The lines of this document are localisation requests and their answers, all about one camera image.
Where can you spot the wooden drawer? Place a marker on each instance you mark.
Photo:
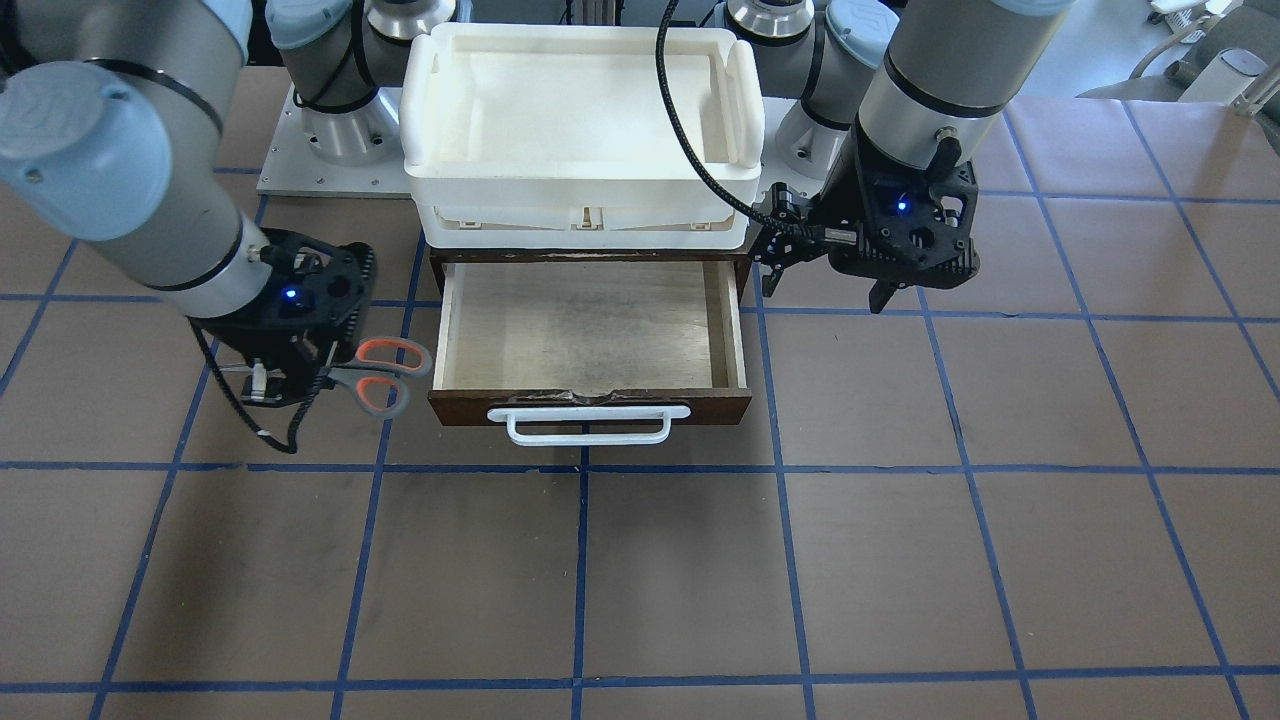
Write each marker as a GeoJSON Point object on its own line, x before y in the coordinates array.
{"type": "Point", "coordinates": [592, 340]}

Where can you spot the grey orange handled scissors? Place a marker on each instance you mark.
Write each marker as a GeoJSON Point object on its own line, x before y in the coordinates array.
{"type": "Point", "coordinates": [376, 384]}

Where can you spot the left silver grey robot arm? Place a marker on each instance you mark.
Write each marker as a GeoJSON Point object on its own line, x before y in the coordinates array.
{"type": "Point", "coordinates": [891, 101]}

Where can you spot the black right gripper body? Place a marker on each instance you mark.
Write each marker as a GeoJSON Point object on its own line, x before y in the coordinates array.
{"type": "Point", "coordinates": [243, 337]}

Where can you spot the dark brown wooden cabinet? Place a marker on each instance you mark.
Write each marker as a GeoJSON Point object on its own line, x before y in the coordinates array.
{"type": "Point", "coordinates": [739, 259]}

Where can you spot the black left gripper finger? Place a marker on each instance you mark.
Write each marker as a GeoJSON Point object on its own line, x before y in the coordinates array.
{"type": "Point", "coordinates": [882, 291]}
{"type": "Point", "coordinates": [782, 252]}

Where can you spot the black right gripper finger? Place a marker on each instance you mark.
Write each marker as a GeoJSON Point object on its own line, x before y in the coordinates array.
{"type": "Point", "coordinates": [293, 384]}
{"type": "Point", "coordinates": [257, 385]}

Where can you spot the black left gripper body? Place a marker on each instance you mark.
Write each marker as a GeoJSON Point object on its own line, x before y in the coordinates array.
{"type": "Point", "coordinates": [848, 205]}

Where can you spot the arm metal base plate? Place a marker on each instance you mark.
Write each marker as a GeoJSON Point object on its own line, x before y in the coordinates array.
{"type": "Point", "coordinates": [290, 170]}
{"type": "Point", "coordinates": [798, 149]}

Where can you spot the white foam tray box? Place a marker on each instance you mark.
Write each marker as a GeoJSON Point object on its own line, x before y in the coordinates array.
{"type": "Point", "coordinates": [550, 137]}

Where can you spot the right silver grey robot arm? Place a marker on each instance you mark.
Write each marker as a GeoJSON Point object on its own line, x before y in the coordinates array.
{"type": "Point", "coordinates": [113, 112]}

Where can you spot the white drawer handle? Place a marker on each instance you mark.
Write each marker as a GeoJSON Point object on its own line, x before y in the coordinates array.
{"type": "Point", "coordinates": [588, 422]}

